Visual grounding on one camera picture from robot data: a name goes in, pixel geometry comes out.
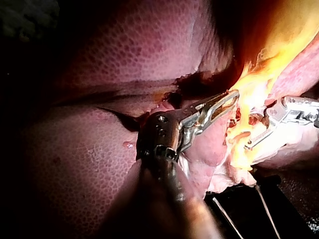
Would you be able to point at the pale fatty tissue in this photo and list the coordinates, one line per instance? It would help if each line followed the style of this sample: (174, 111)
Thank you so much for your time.
(229, 176)

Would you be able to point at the left arm instrument jaw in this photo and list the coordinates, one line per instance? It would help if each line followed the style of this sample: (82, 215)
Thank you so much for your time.
(233, 95)
(213, 99)

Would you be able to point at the right arm instrument jaw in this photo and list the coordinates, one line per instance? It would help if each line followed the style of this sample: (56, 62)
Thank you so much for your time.
(260, 113)
(260, 137)

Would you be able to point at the dark left arm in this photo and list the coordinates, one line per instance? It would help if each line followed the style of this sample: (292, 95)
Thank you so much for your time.
(172, 214)

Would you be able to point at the gallbladder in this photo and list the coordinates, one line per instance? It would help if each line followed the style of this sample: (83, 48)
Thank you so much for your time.
(279, 32)

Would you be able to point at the right arm instrument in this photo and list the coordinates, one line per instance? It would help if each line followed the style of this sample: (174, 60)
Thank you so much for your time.
(296, 112)

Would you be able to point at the left arm instrument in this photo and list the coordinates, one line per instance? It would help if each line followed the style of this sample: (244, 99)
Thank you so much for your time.
(159, 134)

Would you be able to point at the thin tube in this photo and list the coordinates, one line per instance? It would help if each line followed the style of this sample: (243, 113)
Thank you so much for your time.
(240, 137)

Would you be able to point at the dark red liver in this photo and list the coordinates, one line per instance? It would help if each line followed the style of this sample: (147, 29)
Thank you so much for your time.
(104, 57)

